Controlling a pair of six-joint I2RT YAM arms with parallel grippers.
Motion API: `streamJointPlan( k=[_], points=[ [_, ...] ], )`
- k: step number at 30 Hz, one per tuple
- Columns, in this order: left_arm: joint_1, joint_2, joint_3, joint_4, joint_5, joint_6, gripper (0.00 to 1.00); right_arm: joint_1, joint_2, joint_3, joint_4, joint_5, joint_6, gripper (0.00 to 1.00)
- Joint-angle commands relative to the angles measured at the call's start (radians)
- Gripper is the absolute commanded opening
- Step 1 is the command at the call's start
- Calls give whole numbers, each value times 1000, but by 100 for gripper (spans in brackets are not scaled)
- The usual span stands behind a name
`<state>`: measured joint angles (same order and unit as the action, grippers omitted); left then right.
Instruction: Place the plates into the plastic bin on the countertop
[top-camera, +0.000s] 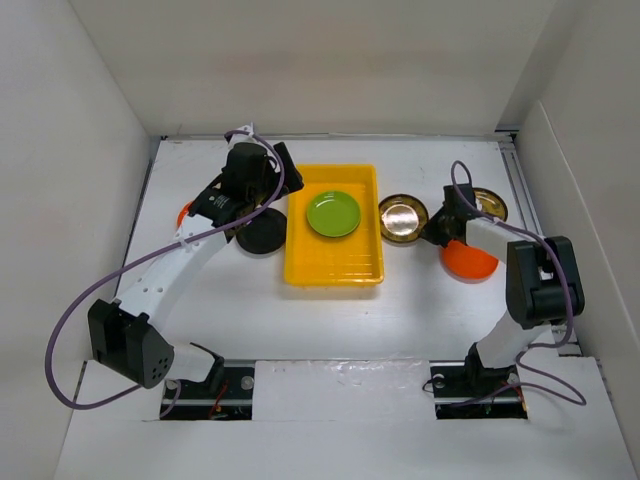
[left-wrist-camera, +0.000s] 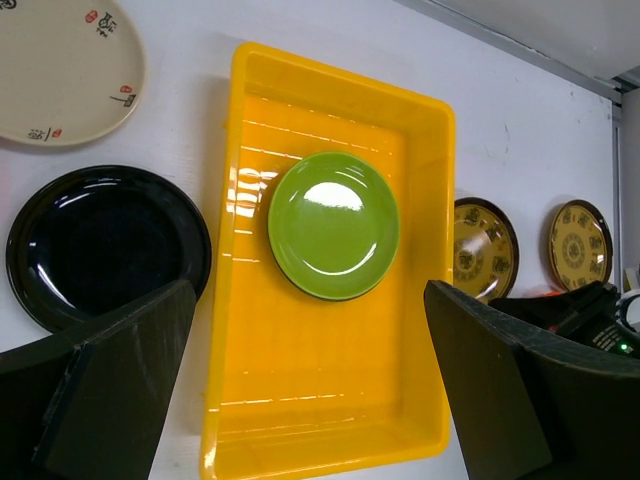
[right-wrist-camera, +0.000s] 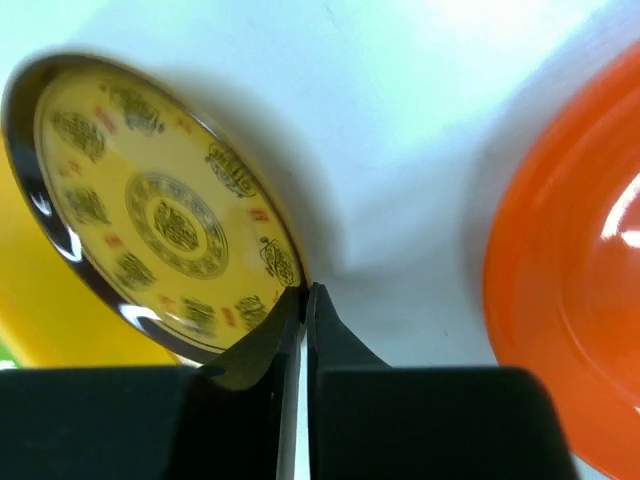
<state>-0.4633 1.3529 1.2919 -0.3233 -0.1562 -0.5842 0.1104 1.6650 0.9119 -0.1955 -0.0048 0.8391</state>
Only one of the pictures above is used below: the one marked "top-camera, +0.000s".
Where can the black plate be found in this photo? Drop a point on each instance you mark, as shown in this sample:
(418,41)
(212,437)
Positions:
(265,234)

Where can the far brown gold plate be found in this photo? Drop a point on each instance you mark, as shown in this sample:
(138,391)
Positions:
(491,203)

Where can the brown gold patterned plate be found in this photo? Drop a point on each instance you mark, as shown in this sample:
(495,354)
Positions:
(402,218)

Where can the green plate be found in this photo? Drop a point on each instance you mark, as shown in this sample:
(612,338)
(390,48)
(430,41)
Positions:
(333,214)

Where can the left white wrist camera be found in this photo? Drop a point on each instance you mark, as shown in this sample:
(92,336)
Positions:
(243,134)

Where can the orange plate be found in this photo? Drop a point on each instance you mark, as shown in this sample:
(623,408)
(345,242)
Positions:
(182,214)
(466,262)

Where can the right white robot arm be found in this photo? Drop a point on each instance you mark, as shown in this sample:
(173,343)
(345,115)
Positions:
(543,289)

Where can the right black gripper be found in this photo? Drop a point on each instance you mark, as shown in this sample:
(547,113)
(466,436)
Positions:
(430,232)

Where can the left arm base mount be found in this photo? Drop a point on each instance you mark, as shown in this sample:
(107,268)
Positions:
(231,400)

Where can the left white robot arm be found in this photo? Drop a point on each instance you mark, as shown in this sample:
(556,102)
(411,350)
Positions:
(126,333)

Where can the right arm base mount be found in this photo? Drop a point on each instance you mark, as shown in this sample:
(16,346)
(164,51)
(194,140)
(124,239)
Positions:
(458,397)

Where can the yellow plastic bin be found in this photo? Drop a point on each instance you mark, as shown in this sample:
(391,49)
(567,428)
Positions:
(312,260)

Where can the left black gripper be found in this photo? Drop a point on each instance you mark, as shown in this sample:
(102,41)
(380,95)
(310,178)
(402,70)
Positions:
(291,177)

